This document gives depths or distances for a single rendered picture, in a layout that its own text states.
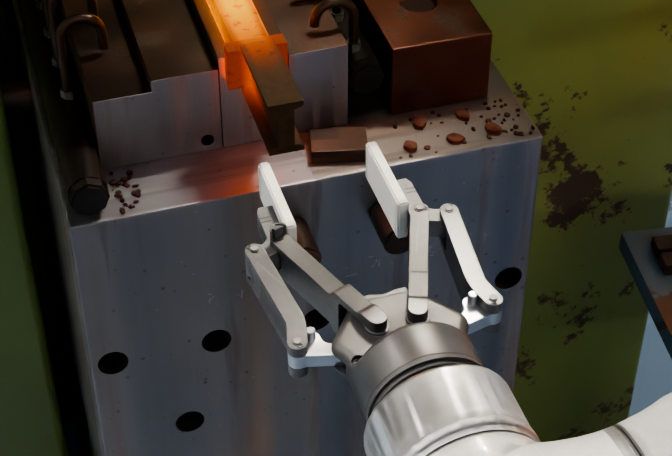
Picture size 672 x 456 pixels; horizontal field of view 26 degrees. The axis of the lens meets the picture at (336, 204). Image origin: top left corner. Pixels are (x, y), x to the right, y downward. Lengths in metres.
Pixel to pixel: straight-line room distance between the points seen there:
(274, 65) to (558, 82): 0.43
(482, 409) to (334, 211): 0.39
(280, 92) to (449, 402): 0.33
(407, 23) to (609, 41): 0.30
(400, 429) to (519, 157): 0.44
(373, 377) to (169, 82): 0.36
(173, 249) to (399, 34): 0.25
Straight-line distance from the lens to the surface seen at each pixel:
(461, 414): 0.78
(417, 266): 0.90
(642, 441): 0.74
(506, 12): 1.35
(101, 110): 1.11
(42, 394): 1.50
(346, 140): 1.14
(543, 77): 1.41
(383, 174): 0.97
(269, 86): 1.04
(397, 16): 1.18
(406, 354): 0.82
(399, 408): 0.79
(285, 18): 1.16
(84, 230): 1.10
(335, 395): 1.29
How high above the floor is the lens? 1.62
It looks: 40 degrees down
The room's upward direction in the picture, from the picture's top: straight up
